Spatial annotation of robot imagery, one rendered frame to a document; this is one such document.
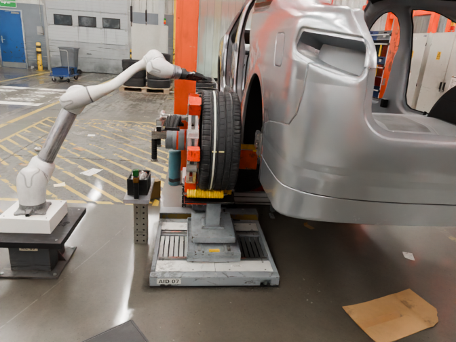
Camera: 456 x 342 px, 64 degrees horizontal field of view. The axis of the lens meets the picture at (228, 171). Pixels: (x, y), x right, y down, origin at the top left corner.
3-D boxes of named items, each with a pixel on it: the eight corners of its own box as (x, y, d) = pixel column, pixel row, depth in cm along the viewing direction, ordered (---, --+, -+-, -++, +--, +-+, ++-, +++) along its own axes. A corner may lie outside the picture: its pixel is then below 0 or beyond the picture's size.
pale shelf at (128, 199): (148, 204, 245) (148, 199, 244) (123, 203, 243) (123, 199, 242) (154, 181, 285) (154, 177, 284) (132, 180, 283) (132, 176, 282)
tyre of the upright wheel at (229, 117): (232, 210, 246) (245, 133, 201) (197, 210, 243) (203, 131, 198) (226, 147, 294) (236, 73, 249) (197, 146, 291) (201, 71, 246)
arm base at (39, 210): (10, 218, 218) (9, 210, 216) (22, 203, 238) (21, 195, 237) (43, 218, 222) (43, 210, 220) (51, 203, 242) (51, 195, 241)
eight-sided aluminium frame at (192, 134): (195, 193, 228) (199, 106, 210) (185, 193, 227) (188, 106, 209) (194, 165, 279) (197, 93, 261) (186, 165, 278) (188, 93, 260)
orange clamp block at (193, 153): (199, 157, 220) (199, 161, 212) (186, 157, 219) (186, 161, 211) (199, 146, 218) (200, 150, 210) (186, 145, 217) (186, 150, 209)
